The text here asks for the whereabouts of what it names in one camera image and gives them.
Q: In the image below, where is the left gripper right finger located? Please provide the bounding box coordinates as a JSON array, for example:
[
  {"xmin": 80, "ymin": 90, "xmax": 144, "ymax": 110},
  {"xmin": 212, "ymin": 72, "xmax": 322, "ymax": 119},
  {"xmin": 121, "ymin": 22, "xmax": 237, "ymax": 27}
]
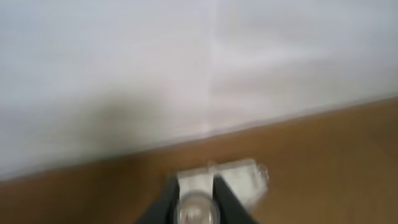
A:
[{"xmin": 213, "ymin": 174, "xmax": 259, "ymax": 224}]

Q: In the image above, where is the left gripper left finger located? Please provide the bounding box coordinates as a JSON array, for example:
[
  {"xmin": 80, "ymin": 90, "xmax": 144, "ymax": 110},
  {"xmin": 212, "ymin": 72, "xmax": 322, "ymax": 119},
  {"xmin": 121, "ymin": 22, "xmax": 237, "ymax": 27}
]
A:
[{"xmin": 136, "ymin": 175, "xmax": 181, "ymax": 224}]

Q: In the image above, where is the white test tube rack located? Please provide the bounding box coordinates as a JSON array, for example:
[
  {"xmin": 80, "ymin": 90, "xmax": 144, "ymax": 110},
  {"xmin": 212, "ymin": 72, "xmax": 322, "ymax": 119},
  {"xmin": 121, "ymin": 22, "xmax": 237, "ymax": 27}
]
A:
[{"xmin": 175, "ymin": 157, "xmax": 270, "ymax": 210}]

